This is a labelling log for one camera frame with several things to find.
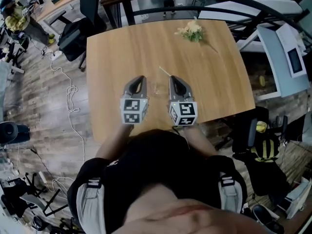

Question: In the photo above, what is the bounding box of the person's right grey shoulder strap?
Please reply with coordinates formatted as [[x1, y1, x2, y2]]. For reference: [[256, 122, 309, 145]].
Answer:
[[217, 171, 244, 214]]

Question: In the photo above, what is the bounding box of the person's left grey shoulder strap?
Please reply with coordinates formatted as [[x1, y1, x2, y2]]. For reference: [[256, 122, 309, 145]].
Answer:
[[76, 177, 106, 234]]

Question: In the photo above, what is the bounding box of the pale blue table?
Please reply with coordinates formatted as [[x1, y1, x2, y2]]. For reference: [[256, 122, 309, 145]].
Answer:
[[238, 24, 312, 102]]

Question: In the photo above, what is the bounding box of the large wooden table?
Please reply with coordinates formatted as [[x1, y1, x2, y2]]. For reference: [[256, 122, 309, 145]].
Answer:
[[86, 19, 256, 145]]

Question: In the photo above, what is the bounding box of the white power strip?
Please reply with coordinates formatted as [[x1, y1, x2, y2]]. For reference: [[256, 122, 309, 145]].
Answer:
[[49, 49, 64, 60]]

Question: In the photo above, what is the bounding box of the grey round fan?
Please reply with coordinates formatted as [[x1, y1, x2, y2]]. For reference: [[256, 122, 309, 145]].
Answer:
[[0, 120, 31, 145]]

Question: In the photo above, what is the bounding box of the thin stick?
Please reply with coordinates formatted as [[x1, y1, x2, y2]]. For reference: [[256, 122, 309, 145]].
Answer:
[[158, 65, 173, 78]]

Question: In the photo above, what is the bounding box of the person's face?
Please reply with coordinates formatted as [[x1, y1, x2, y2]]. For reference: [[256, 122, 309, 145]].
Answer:
[[118, 183, 270, 234]]

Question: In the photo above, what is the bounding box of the person's left forearm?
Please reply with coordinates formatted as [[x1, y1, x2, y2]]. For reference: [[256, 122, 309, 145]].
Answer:
[[96, 124, 134, 159]]

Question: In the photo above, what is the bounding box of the black chair with jacket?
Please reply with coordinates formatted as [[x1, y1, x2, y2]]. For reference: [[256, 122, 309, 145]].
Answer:
[[231, 105, 291, 197]]

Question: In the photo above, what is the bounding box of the yellow black striped jacket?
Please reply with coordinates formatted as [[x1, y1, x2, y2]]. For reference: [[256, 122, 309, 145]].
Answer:
[[250, 120, 280, 163]]

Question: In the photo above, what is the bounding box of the person's grey shoulder strap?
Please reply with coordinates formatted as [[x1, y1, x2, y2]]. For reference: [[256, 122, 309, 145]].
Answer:
[[217, 171, 244, 214], [76, 177, 106, 234]]

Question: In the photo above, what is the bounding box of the thin black floor cable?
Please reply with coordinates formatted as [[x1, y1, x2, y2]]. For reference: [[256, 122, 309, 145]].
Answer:
[[4, 147, 69, 195]]

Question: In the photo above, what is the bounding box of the black mesh office chair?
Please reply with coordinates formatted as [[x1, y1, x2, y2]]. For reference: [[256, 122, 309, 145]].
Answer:
[[56, 0, 108, 73]]

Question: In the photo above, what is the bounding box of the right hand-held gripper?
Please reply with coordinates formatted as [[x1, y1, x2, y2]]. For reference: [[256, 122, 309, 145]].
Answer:
[[168, 75, 198, 127]]

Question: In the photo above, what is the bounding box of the white floor cable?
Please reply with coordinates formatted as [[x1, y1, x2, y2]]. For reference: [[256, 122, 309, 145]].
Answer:
[[49, 52, 86, 166]]

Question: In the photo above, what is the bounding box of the person's right forearm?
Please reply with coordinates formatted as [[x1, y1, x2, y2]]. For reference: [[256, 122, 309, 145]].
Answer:
[[184, 125, 218, 157]]

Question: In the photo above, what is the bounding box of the person's black shirt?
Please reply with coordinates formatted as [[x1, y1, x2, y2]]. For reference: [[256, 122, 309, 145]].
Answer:
[[67, 129, 248, 234]]

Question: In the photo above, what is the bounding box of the yellow flower bouquet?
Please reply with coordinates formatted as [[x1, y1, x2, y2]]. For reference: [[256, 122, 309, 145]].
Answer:
[[174, 17, 219, 54]]

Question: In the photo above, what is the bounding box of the white microwave oven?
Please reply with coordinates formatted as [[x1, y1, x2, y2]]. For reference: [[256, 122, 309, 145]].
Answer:
[[274, 22, 308, 79]]

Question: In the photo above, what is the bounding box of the black chair base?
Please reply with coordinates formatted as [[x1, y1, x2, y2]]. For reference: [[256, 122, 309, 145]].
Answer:
[[0, 172, 70, 231]]

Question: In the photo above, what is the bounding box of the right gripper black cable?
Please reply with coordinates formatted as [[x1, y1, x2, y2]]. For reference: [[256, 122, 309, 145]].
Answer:
[[172, 125, 190, 148]]

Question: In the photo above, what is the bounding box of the long wooden desk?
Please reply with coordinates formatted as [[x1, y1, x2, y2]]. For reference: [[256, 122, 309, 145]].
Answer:
[[36, 0, 82, 23]]

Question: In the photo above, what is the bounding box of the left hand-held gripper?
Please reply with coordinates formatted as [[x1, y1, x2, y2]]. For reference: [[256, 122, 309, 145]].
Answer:
[[120, 75, 150, 126]]

